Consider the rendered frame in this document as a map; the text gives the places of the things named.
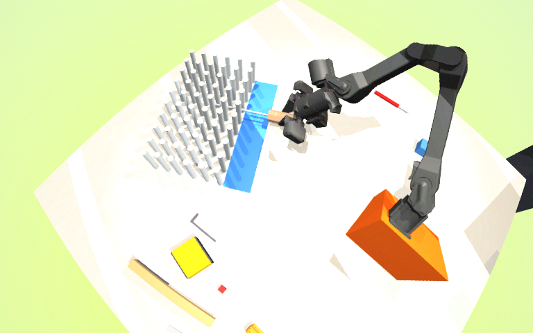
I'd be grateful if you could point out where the red-handled screwdriver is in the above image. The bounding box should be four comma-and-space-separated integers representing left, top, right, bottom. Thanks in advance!
374, 91, 409, 113

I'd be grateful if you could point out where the small blue block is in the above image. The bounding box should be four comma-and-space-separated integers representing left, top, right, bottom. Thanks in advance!
414, 138, 428, 157

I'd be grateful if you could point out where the blue flat strip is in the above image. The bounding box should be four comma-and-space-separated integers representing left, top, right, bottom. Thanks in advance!
223, 81, 278, 193

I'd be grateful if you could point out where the yellow rectangular box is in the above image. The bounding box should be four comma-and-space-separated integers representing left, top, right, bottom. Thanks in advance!
170, 237, 214, 279

